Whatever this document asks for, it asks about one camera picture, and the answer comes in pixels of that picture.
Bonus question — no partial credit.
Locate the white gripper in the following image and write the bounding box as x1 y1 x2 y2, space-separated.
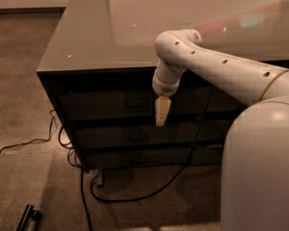
152 75 179 126

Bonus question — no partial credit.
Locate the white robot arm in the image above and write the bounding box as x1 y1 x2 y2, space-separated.
152 30 289 126

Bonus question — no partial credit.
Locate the dark grey drawer cabinet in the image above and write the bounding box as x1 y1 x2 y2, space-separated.
38 0 289 168

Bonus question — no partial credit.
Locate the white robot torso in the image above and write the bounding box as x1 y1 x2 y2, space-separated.
221 96 289 231

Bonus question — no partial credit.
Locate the black metal bar object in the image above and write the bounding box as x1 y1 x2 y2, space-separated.
16 204 42 231

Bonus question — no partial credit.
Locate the thick black floor cable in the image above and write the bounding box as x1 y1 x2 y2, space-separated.
57 125 197 231

